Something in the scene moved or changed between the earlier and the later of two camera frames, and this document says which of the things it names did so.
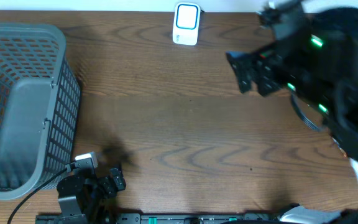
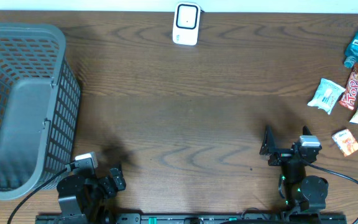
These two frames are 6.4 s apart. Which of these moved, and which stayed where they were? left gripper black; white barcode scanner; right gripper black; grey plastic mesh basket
Moved: right gripper black
Stayed: white barcode scanner; left gripper black; grey plastic mesh basket
